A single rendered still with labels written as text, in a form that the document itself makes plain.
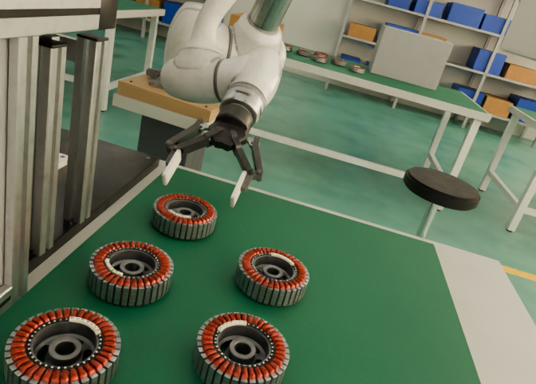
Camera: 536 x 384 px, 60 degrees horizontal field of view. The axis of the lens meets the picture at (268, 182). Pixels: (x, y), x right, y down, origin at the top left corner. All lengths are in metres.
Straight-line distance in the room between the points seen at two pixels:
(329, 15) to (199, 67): 6.27
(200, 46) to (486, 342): 0.82
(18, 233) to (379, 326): 0.51
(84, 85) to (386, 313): 0.57
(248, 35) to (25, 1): 1.07
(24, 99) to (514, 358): 0.76
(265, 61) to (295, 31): 6.30
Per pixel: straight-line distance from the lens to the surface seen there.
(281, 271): 0.73
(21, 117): 0.54
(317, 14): 7.32
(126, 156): 1.04
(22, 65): 0.53
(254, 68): 1.04
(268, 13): 1.49
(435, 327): 0.81
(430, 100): 3.25
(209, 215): 0.82
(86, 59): 0.69
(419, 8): 6.80
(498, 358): 0.83
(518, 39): 0.29
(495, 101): 7.18
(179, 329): 0.63
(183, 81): 1.11
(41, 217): 0.67
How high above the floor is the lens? 1.17
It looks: 23 degrees down
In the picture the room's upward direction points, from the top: 15 degrees clockwise
